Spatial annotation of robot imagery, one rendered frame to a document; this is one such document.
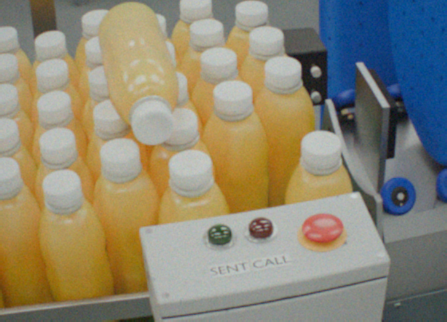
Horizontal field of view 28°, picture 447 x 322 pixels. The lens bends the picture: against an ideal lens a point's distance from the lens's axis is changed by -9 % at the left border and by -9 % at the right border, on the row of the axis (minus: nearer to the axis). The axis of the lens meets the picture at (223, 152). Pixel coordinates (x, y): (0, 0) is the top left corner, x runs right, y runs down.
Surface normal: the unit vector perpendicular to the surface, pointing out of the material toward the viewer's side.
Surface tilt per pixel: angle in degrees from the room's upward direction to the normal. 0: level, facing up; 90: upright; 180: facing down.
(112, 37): 38
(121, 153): 0
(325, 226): 0
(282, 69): 0
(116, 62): 45
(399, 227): 52
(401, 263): 70
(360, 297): 90
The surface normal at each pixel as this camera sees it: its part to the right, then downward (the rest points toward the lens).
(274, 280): -0.04, -0.80
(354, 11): -0.63, 0.47
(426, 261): 0.18, 0.27
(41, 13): 0.20, 0.57
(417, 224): 0.14, -0.04
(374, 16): -0.38, 0.56
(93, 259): 0.66, 0.42
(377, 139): -0.98, 0.15
